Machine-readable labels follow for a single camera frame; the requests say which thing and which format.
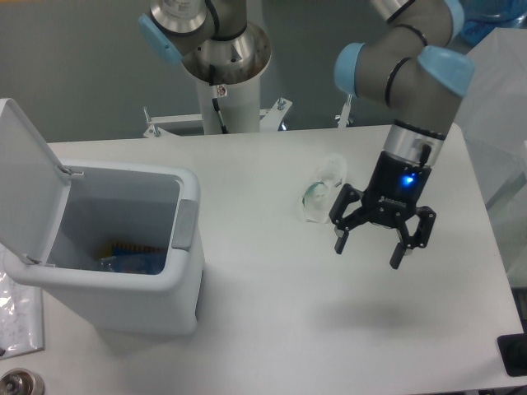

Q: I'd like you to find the white pedestal base frame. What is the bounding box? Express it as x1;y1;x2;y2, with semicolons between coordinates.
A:
142;92;356;138

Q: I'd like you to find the clear blue plastic bottle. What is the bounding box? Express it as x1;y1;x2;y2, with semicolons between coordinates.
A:
94;253;166;275

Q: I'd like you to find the round metal knob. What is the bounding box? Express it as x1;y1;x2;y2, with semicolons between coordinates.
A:
1;368;45;395

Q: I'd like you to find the blue water jug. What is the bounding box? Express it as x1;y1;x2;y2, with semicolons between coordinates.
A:
460;1;526;46

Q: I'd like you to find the blue orange snack wrapper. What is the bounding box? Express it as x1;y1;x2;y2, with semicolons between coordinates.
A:
99;242;165;263

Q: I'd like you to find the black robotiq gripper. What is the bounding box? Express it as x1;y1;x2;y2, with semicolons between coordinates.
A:
329;150;437;270

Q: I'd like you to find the black device at edge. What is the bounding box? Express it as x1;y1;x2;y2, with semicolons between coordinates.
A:
497;333;526;377

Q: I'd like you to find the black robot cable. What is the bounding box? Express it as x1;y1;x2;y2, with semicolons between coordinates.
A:
208;64;230;135

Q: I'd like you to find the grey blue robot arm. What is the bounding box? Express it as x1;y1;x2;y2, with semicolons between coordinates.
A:
138;1;475;268

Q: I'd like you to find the clear plastic sheet tray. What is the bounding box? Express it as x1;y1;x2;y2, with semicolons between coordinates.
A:
1;245;44;360

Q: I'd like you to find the white trash can open lid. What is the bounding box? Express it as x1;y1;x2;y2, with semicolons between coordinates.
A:
1;99;204;336

